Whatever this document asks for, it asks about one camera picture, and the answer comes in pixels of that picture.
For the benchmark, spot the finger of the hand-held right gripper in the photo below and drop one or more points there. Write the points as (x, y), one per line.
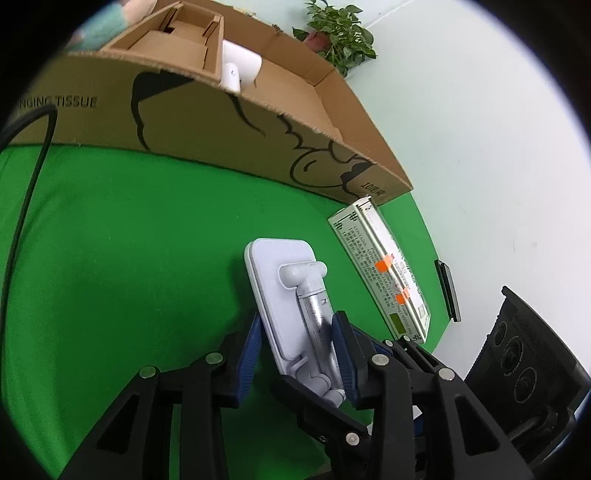
(323, 417)
(413, 353)

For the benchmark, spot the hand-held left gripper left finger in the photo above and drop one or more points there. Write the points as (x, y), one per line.
(249, 355)

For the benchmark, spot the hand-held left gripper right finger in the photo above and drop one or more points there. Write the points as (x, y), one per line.
(346, 360)

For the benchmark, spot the white folding phone stand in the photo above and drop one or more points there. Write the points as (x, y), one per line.
(281, 295)

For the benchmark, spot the large shallow cardboard box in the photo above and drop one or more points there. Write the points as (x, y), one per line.
(207, 120)

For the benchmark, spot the white hair dryer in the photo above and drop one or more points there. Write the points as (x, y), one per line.
(242, 62)

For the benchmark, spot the narrow cardboard box with insert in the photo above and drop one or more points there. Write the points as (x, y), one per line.
(157, 44)

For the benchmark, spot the black smartphone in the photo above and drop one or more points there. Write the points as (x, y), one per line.
(449, 290)

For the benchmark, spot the green and white carton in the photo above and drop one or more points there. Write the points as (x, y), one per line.
(369, 249)

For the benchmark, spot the green tablecloth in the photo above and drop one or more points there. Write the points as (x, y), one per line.
(115, 230)

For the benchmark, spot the potted plant in red pot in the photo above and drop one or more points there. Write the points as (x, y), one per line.
(339, 32)

